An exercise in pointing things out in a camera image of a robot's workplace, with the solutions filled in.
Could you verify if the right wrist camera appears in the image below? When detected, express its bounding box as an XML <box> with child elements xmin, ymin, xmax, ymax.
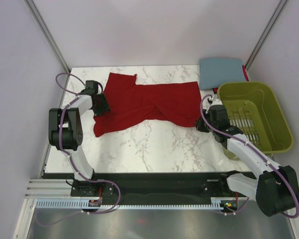
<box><xmin>207</xmin><ymin>97</ymin><xmax>223</xmax><ymax>107</ymax></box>

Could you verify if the aluminium frame post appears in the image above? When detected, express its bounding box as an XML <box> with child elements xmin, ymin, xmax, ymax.
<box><xmin>245</xmin><ymin>0</ymin><xmax>289</xmax><ymax>71</ymax></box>
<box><xmin>24</xmin><ymin>0</ymin><xmax>71</xmax><ymax>73</ymax></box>

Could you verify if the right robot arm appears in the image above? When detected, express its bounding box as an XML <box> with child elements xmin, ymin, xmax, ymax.
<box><xmin>195</xmin><ymin>94</ymin><xmax>299</xmax><ymax>219</ymax></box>

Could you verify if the right aluminium frame post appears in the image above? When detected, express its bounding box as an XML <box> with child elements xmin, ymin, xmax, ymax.
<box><xmin>245</xmin><ymin>0</ymin><xmax>289</xmax><ymax>71</ymax></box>

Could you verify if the left aluminium frame post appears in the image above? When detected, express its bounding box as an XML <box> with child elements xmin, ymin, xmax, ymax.
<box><xmin>24</xmin><ymin>0</ymin><xmax>71</xmax><ymax>73</ymax></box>

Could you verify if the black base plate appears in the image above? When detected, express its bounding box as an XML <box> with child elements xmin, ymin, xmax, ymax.
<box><xmin>71</xmin><ymin>171</ymin><xmax>249</xmax><ymax>206</ymax></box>

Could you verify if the folded blue t-shirt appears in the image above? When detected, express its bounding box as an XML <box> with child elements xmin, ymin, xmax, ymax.
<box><xmin>199</xmin><ymin>57</ymin><xmax>246</xmax><ymax>90</ymax></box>

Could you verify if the red t-shirt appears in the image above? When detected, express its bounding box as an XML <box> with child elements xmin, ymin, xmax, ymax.
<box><xmin>94</xmin><ymin>73</ymin><xmax>201</xmax><ymax>137</ymax></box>

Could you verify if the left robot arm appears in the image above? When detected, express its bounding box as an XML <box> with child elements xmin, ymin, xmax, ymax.
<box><xmin>48</xmin><ymin>81</ymin><xmax>110</xmax><ymax>197</ymax></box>

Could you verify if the olive green plastic basket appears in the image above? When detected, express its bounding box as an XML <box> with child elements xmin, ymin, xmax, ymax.
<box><xmin>217</xmin><ymin>82</ymin><xmax>294</xmax><ymax>156</ymax></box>

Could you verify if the aluminium rail profile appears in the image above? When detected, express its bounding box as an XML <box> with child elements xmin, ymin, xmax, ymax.
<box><xmin>24</xmin><ymin>178</ymin><xmax>73</xmax><ymax>200</ymax></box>

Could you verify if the white slotted cable duct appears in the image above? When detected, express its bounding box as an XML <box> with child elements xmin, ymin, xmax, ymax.
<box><xmin>35</xmin><ymin>198</ymin><xmax>237</xmax><ymax>210</ymax></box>

